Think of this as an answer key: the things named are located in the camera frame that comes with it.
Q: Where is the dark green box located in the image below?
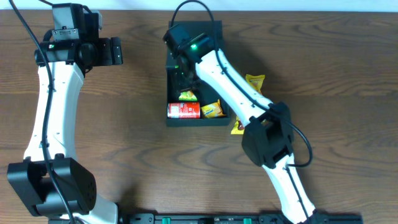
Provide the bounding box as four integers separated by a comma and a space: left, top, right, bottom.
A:
165, 21, 230, 127

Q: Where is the green yellow snack packet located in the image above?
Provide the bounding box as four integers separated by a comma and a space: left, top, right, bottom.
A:
178, 90, 198, 101

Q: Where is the red chips can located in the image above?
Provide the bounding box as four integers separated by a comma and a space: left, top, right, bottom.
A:
167, 102, 201, 119

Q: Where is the small yellow snack packet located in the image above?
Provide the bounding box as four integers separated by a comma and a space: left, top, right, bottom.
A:
200, 99, 226, 119

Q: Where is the yellow orange snack packet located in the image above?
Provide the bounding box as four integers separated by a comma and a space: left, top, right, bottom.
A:
245, 74, 266, 95

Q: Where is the yellow chocolate snack packet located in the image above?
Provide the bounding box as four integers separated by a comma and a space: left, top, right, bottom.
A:
231, 116, 244, 135

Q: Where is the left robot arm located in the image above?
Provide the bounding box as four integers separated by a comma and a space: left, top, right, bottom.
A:
7, 3, 123, 223

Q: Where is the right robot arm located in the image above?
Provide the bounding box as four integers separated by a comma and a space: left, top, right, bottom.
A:
163, 24, 315, 223

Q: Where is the left black cable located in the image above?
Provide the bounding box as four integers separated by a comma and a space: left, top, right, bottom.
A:
8, 0, 94, 224

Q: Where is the black cable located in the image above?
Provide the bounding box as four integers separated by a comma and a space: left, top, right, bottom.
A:
169, 0, 313, 218
8, 0, 94, 224

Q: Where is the right black cable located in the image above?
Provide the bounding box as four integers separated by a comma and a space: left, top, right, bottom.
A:
169, 0, 313, 218

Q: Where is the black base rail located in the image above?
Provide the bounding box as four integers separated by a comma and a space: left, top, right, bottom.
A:
118, 213, 363, 224

